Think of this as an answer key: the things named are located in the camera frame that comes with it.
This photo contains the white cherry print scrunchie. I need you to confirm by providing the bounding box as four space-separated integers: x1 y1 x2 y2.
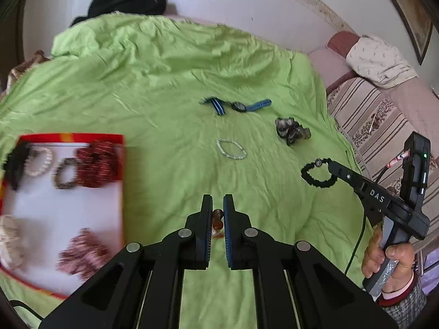
0 214 26 270

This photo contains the red white plaid scrunchie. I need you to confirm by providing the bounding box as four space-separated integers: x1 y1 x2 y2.
57 228 110 280

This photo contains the person's right forearm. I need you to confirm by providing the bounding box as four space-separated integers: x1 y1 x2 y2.
375 274 429 329

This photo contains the dark picture frame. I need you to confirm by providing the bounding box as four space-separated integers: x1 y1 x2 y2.
372 0 433 66

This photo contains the thin green cable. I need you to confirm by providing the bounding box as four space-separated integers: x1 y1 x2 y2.
344 207 367 276

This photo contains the blue striped strap watch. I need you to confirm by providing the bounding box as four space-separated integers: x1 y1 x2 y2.
200 97 272 116

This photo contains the red polka dot scrunchie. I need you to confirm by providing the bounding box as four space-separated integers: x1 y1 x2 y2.
75 140 123 188

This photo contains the green blanket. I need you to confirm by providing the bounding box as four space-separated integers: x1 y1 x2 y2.
0 15 381 329

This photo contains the white pillow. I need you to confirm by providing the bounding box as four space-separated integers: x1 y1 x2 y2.
346 35 420 90

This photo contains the amber bead bracelet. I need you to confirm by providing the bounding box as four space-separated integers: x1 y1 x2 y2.
211 209 225 239

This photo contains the black cable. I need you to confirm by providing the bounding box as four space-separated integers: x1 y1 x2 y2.
9 300 45 321

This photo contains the white bead bracelet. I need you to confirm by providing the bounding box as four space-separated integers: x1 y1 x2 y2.
216 138 247 160

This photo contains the black hair tie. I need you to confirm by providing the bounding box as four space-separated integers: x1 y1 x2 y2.
301 158 338 186

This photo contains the red bordered white tray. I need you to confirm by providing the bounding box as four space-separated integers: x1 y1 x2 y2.
0 133 126 300

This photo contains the brown dotted hair tie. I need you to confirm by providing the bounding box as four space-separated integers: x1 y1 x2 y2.
51 157 80 190

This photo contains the person's right hand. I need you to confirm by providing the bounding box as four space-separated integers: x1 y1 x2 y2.
362 224 417 293

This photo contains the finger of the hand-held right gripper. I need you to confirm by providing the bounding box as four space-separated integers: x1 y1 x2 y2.
324 159 369 196

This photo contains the white red braided cable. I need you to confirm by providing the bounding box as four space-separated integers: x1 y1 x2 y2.
383 151 410 170

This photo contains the dark sheer scrunchie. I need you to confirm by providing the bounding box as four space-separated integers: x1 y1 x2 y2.
274 117 312 146

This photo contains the pale pearl bracelet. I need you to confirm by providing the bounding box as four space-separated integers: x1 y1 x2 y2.
24 147 54 178

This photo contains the black scrunchie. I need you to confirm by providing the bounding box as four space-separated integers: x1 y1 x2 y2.
3 143 31 191

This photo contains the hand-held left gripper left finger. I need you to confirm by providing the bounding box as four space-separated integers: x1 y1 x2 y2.
39 194 214 329

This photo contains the black cloth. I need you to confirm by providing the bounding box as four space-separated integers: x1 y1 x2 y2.
70 0 167 28

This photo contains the beige cloth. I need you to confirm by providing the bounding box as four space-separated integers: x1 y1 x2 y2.
0 50 52 97

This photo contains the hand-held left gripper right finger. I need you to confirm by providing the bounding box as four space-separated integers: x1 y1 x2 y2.
223 194 398 329

